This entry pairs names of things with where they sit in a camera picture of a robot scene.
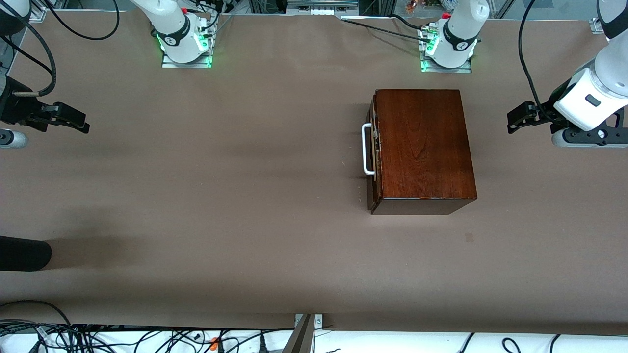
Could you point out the orange plug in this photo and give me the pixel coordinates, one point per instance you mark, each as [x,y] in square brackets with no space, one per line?
[214,343]

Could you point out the silver table corner bracket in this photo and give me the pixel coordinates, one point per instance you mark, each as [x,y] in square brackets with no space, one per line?
[598,27]

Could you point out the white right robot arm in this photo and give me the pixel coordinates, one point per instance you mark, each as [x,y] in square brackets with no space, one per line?
[171,19]

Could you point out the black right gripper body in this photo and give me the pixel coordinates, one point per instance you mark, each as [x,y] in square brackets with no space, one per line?
[13,109]

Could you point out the grey aluminium profile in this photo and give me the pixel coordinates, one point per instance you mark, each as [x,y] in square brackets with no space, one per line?
[300,338]

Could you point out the dark brown wooden cabinet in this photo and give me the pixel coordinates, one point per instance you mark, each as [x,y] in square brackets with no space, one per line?
[422,142]

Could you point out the white power strip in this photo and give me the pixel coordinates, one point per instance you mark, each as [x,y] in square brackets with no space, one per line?
[321,11]

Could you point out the black rounded cylinder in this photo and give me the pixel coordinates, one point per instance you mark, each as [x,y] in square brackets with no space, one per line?
[24,253]

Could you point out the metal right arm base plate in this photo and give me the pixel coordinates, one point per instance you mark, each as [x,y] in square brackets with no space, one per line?
[189,63]

